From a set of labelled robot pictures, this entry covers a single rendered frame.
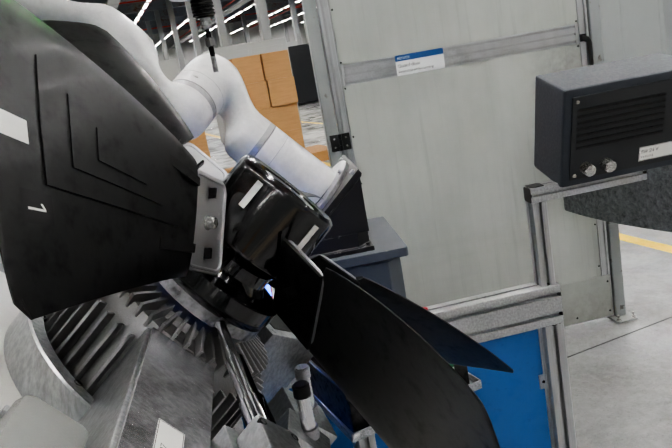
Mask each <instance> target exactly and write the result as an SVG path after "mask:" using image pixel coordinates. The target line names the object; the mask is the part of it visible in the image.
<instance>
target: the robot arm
mask: <svg viewBox="0 0 672 448"><path fill-rule="evenodd" d="M15 1H16V2H18V3H19V4H20V5H22V6H23V7H24V8H26V9H27V10H28V11H30V12H31V13H32V14H34V15H35V16H36V17H38V18H39V19H40V20H56V21H72V22H81V23H88V24H93V25H96V26H98V27H100V28H102V29H104V30H106V31H107V32H109V33H110V34H111V35H112V36H113V37H114V38H115V39H116V40H117V41H118V42H119V43H120V44H121V45H122V46H123V47H124V48H125V49H126V50H127V51H128V52H129V53H130V54H131V55H132V57H133V58H134V59H135V60H136V61H137V62H138V63H139V64H140V65H141V67H142V68H143V69H144V70H145V71H146V72H147V74H148V75H149V76H150V77H151V78H152V80H153V81H154V82H155V83H156V84H157V86H158V87H159V88H160V89H161V91H162V92H163V93H164V95H165V96H166V97H167V98H168V100H169V101H170V102H171V104H172V105H173V106H174V108H175V109H176V111H177V112H178V113H179V115H180V116H181V118H182V119H183V120H184V122H185V123H186V125H187V126H188V128H189V129H190V131H191V133H192V134H193V136H194V138H193V139H195V138H197V137H199V136H200V135H201V134H202V133H203V132H204V131H205V130H206V129H207V127H208V126H209V125H210V123H211V122H212V121H213V120H214V118H215V117H216V116H217V114H219V115H220V116H221V118H222V120H223V122H224V126H225V140H224V148H225V151H226V153H227V154H228V155H229V156H230V157H231V158H232V159H233V160H234V161H235V162H238V161H239V160H240V159H241V158H242V157H243V156H245V155H253V156H255V157H256V158H258V159H259V160H261V161H262V162H264V163H265V164H267V165H268V166H269V167H271V168H272V169H273V170H275V171H276V172H277V173H279V174H280V175H281V176H282V177H284V178H285V179H286V180H287V181H289V182H290V183H291V184H292V185H294V186H295V187H296V188H297V189H299V190H301V191H304V192H308V193H311V194H315V195H317V196H319V197H321V198H323V199H321V198H317V197H308V198H309V199H310V200H311V201H313V202H314V203H315V204H316V205H317V206H318V207H319V208H320V209H321V210H322V209H323V208H324V206H325V205H326V204H327V203H328V201H329V200H330V199H331V198H332V196H333V195H334V193H335V192H336V190H337V189H338V187H339V186H340V184H341V183H342V181H343V179H344V177H345V175H346V173H347V171H348V168H349V164H348V163H347V162H346V161H344V160H343V161H341V162H339V163H338V164H336V165H335V166H334V167H333V168H332V169H331V168H329V167H328V166H327V165H325V164H324V163H323V162H322V161H320V160H319V159H318V158H316V157H315V156H314V155H312V154H311V153H310V152H309V151H307V150H306V149H305V148H303V147H302V146H301V145H299V144H298V143H297V142H296V141H294V140H293V139H292V138H290V137H289V136H288V135H287V134H285V133H284V132H283V131H281V130H280V129H279V128H278V127H276V126H275V125H274V124H272V123H271V122H270V121H269V120H267V119H266V118H265V117H263V116H262V115H261V114H260V113H259V112H258V111H257V110H256V108H255V107H254V105H253V103H252V102H251V99H250V97H249V95H248V92H247V89H246V87H245V84H244V81H243V79H242V77H241V75H240V73H239V71H238V70H237V68H236V67H235V66H234V65H233V64H232V63H231V62H230V61H228V60H227V59H225V58H223V57H221V56H219V55H216V54H215V56H216V61H217V66H218V70H219V72H215V73H214V72H213V68H212V63H211V58H210V53H207V54H202V55H200V56H198V57H196V58H195V59H193V60H192V61H191V62H190V63H189V64H188V65H187V66H186V67H185V68H184V69H183V70H182V71H181V72H180V73H179V75H178V76H177V77H176V78H175V79H174V80H173V81H172V82H171V81H170V80H168V79H167V78H166V76H165V75H164V74H163V72H162V71H161V69H160V67H159V63H158V54H157V50H156V47H155V45H154V43H153V42H152V40H151V39H150V38H149V36H148V35H147V34H146V33H145V32H144V31H143V30H142V29H141V28H140V27H138V26H137V25H136V24H135V23H134V22H132V21H131V20H130V19H128V18H127V17H126V16H125V15H123V14H122V13H121V12H119V11H118V10H116V9H115V8H113V7H111V6H108V5H105V4H99V3H82V2H75V1H71V0H15ZM193 139H192V140H193Z"/></svg>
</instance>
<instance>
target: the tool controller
mask: <svg viewBox="0 0 672 448"><path fill-rule="evenodd" d="M534 165H535V167H536V168H537V169H538V170H540V171H541V172H542V173H543V174H545V175H546V176H547V177H548V178H550V179H551V180H552V181H554V182H557V183H558V185H559V187H568V186H573V185H577V184H582V183H587V182H592V181H596V180H601V179H606V178H610V177H615V176H620V175H625V174H629V173H634V172H639V171H643V170H648V169H653V168H658V167H662V166H667V165H672V56H669V55H666V54H663V53H660V52H659V53H654V54H648V55H643V56H638V57H632V58H627V59H622V60H616V61H611V62H606V63H600V64H595V65H590V66H584V67H579V68H574V69H568V70H563V71H558V72H552V73H547V74H542V75H537V76H536V80H535V146H534Z"/></svg>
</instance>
